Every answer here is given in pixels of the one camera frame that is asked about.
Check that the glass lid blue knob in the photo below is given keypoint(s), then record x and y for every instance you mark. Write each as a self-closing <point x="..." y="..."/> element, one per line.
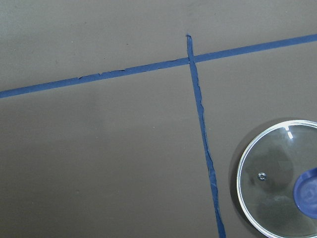
<point x="276" y="180"/>

